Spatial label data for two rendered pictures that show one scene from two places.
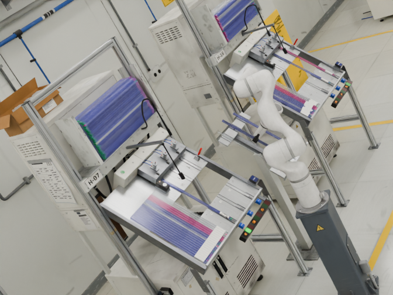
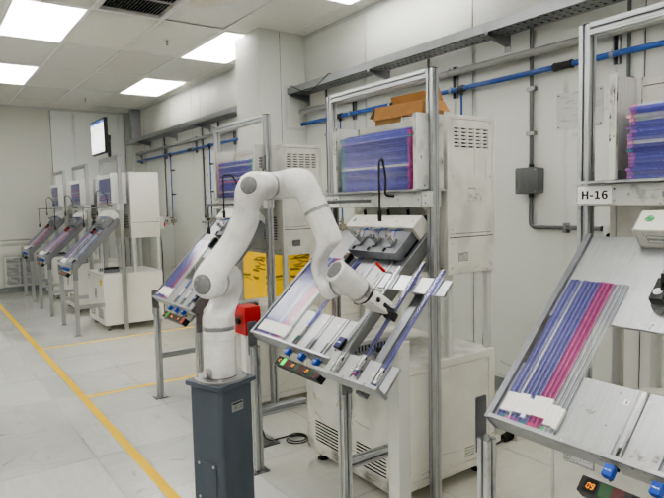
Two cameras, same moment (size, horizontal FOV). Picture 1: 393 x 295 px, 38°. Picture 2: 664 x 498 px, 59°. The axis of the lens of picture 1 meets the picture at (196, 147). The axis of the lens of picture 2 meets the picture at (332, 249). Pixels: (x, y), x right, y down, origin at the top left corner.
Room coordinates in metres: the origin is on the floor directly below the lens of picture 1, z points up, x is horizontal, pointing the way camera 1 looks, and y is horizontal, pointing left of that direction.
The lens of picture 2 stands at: (3.46, -2.47, 1.34)
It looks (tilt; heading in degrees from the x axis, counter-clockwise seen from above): 5 degrees down; 98
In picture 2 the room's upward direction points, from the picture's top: 1 degrees counter-clockwise
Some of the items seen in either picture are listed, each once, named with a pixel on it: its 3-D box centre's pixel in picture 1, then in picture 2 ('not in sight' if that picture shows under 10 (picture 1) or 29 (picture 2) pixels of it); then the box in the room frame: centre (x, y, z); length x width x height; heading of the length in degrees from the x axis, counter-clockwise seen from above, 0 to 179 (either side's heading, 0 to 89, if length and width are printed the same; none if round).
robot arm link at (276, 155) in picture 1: (284, 161); (221, 294); (2.76, -0.37, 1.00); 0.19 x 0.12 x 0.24; 79
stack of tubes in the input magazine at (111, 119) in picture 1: (113, 117); (382, 161); (3.33, 0.34, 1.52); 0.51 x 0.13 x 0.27; 133
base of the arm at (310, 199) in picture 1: (306, 189); (219, 353); (2.75, -0.40, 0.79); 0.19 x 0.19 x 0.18
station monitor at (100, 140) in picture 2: not in sight; (104, 138); (0.06, 3.79, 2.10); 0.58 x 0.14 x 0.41; 133
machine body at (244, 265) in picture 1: (189, 273); (397, 404); (3.38, 0.46, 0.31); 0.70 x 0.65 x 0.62; 133
